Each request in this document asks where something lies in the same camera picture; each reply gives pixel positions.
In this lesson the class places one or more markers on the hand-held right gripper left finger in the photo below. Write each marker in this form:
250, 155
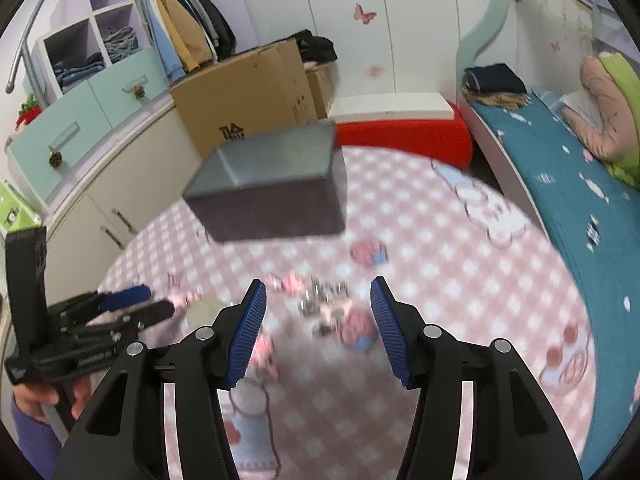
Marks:
247, 332

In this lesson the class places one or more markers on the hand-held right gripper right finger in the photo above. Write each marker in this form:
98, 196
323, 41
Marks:
391, 332

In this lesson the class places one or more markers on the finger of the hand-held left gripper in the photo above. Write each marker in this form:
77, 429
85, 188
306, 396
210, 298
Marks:
125, 295
152, 311

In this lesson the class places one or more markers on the pink hair clip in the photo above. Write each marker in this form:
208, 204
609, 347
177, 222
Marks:
287, 282

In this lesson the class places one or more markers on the pile of silver jewelry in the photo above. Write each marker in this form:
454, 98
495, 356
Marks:
322, 300

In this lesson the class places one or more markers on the grey metal tin box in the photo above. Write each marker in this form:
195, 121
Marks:
265, 185

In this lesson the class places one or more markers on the person's left forearm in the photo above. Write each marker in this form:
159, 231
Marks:
30, 447

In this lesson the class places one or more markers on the person's left hand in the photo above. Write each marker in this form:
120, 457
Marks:
35, 402

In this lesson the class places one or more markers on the pink checkered tablecloth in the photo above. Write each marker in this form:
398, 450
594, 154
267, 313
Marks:
450, 285

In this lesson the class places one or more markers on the cream low cabinet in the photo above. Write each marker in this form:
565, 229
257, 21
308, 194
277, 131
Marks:
140, 170

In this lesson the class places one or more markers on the pine cone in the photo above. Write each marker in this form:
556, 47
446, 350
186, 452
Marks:
56, 160
140, 92

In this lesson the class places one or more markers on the teal drawer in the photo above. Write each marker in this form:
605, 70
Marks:
40, 150
120, 85

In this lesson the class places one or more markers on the red storage box, white lid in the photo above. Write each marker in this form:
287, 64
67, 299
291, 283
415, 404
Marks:
405, 137

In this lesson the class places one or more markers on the red plush toy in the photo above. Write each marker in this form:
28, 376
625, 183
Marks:
27, 112

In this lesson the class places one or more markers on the blue bed sheet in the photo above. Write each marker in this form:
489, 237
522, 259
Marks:
575, 220

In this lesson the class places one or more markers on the folded jeans stack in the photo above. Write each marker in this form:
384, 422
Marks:
80, 72
120, 42

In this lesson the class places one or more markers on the white board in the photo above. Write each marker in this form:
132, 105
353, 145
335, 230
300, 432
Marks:
390, 105

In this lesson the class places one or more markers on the large cardboard box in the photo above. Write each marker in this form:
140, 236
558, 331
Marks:
240, 95

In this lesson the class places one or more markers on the small cardboard box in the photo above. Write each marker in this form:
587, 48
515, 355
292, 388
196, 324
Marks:
320, 90

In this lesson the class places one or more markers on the light blue hanging shirt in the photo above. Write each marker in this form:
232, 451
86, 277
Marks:
167, 45

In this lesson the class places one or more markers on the pale pink flower sticker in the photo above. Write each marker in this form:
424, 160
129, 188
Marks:
375, 70

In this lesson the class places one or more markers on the silver handrail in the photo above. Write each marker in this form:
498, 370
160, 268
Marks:
27, 45

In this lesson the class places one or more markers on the folded dark clothes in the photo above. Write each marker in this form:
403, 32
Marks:
492, 82

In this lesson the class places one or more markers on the tan hanging jacket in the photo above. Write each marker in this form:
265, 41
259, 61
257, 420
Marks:
187, 30

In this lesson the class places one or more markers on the dark hanging jackets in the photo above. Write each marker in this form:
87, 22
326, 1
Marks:
215, 15

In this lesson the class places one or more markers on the black clothes pile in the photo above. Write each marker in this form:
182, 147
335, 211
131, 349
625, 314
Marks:
315, 45

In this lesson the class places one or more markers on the white pillow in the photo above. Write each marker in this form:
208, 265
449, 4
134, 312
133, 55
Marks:
582, 107

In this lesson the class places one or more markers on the white wardrobe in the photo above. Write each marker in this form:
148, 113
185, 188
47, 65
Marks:
400, 35

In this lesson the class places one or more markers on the pink butterfly sticker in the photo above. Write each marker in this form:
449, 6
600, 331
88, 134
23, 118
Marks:
365, 12

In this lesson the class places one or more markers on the green blanket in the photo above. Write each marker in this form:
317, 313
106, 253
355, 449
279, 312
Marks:
622, 67

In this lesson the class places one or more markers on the teal bunk bed frame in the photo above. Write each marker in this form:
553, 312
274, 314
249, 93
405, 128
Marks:
482, 35

